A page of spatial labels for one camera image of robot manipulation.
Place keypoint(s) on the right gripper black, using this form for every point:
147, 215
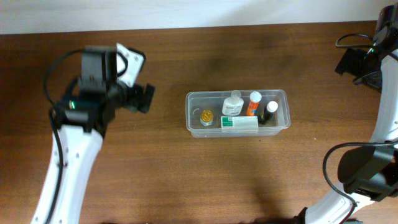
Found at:
349, 64

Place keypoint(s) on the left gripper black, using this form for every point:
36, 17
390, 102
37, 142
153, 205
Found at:
134, 102

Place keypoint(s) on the small jar gold lid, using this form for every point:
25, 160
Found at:
206, 118

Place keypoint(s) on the white lotion bottle clear cap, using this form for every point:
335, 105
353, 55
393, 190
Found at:
233, 105

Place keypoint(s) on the white green medicine box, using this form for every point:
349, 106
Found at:
239, 122

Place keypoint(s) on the dark bottle white cap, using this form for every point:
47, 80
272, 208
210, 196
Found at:
268, 112

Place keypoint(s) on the orange tube white cap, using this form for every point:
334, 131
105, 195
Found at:
254, 98

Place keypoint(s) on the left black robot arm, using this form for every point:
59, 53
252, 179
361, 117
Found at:
79, 121

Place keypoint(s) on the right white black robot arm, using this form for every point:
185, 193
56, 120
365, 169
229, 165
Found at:
361, 173

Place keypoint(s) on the clear plastic container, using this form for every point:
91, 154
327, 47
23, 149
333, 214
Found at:
198, 101

